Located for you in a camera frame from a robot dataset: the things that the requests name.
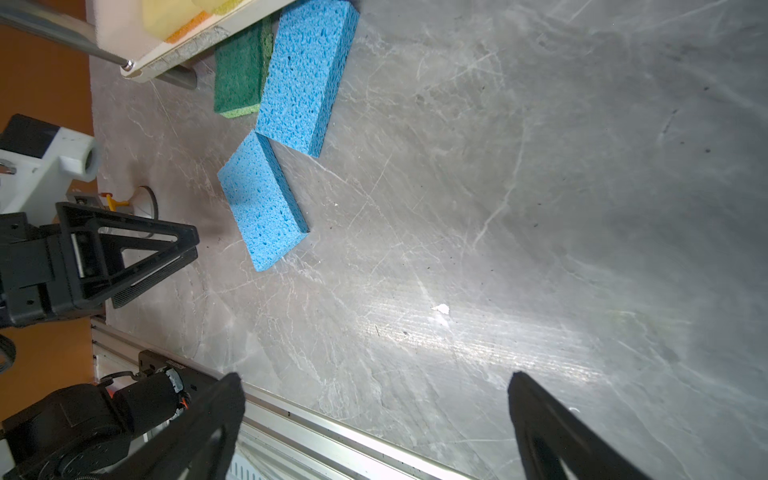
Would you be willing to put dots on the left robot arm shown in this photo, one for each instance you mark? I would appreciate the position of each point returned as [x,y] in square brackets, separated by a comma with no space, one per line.
[81,429]

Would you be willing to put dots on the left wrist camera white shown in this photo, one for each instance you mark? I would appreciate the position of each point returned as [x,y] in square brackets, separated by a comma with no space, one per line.
[39,161]

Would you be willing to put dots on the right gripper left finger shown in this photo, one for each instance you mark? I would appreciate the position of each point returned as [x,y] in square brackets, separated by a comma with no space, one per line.
[200,444]

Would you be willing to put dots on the blue sponge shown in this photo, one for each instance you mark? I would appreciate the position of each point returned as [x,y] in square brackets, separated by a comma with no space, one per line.
[311,48]
[267,215]

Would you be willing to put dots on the yellow foam sponge front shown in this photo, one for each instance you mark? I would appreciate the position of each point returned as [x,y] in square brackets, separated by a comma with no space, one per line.
[171,20]

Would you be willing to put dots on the yellow foam sponge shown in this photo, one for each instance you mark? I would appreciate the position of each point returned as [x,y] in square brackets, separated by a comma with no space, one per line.
[217,7]
[171,20]

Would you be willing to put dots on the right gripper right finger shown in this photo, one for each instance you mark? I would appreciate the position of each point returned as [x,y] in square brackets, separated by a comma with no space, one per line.
[551,440]

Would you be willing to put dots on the pale pink foam sponge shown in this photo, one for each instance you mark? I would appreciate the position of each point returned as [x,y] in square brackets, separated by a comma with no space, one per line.
[119,28]

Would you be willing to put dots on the green scouring sponge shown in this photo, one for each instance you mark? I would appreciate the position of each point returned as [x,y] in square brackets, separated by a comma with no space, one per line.
[242,63]

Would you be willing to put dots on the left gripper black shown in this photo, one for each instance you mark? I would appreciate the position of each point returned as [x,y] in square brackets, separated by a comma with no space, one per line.
[92,256]

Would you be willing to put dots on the white two-tier shelf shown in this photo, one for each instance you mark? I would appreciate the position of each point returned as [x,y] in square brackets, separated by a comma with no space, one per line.
[168,62]

